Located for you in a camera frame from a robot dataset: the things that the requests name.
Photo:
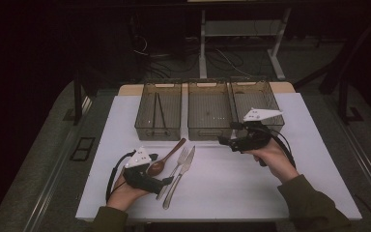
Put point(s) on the brown wooden spoon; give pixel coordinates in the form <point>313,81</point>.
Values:
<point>157,167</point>

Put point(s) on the silver metal knife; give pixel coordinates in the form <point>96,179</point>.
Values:
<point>188,159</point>

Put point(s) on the clear brown plastic basket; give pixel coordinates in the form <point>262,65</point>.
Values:
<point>170,112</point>
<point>210,112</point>
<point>254,96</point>

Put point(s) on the person's left hand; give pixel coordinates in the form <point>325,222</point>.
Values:
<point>122,196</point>

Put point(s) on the black metal stand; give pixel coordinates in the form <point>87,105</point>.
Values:
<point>343,96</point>
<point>77,103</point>

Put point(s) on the person's right hand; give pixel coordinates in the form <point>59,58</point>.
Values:
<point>277,161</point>

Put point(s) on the white table cover board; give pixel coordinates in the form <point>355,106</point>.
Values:
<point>222,193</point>

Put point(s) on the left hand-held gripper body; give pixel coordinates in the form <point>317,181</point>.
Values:
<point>138,160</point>

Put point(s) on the white metal desk frame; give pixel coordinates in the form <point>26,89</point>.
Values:
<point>203,48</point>

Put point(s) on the silver metal fork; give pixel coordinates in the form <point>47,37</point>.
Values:
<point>182,158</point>

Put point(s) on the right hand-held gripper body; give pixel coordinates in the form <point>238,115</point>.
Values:
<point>256,140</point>

